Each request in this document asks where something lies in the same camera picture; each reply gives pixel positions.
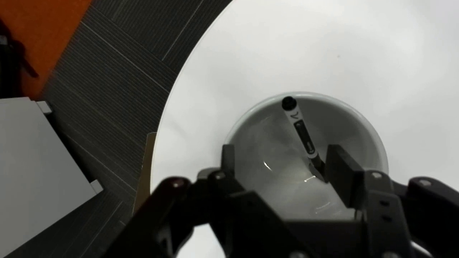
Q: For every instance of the white flat board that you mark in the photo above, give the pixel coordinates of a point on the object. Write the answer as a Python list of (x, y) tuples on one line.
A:
[(37, 173)]

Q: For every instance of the black and white marker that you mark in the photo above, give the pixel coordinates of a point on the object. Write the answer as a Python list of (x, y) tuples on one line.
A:
[(301, 130)]

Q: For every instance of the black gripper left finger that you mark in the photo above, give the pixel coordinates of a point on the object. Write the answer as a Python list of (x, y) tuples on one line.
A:
[(209, 220)]

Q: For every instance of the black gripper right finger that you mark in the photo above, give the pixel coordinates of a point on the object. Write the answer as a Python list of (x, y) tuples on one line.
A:
[(406, 220)]

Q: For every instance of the orange floor mat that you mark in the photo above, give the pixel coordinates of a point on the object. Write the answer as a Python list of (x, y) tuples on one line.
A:
[(43, 33)]

